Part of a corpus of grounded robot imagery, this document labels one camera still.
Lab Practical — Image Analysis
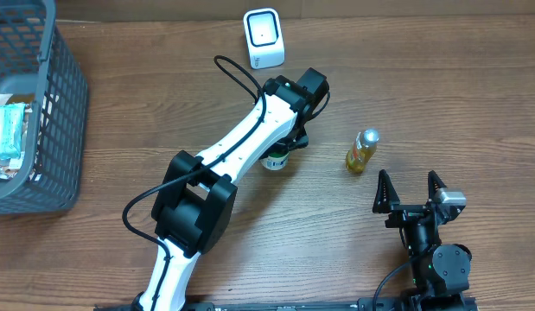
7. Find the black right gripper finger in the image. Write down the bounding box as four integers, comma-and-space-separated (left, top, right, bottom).
428, 170, 446, 200
373, 169, 400, 213

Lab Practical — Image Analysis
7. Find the green lid white jar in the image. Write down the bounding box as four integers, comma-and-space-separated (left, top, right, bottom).
260, 152, 290, 171

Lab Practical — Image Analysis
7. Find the yellow oil bottle silver cap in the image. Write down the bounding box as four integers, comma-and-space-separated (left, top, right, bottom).
346, 129, 379, 174

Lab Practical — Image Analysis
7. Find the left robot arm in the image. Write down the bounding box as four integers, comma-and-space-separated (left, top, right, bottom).
130, 68, 329, 310

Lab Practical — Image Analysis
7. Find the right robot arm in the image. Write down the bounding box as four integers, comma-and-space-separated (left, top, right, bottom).
371, 169, 477, 310

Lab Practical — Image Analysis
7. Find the white barcode scanner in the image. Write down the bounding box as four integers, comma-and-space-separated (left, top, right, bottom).
243, 8, 285, 69

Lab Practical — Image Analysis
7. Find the dark grey plastic mesh basket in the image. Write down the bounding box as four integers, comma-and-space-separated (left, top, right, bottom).
0, 0, 89, 214

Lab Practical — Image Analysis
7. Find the teal tissue pack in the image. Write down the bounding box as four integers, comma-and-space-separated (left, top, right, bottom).
0, 103, 25, 160

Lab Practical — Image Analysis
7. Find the white orange snack packet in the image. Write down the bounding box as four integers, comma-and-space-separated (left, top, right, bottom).
0, 155, 23, 181

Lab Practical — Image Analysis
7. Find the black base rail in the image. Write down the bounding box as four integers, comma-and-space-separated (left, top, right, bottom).
94, 298, 479, 311

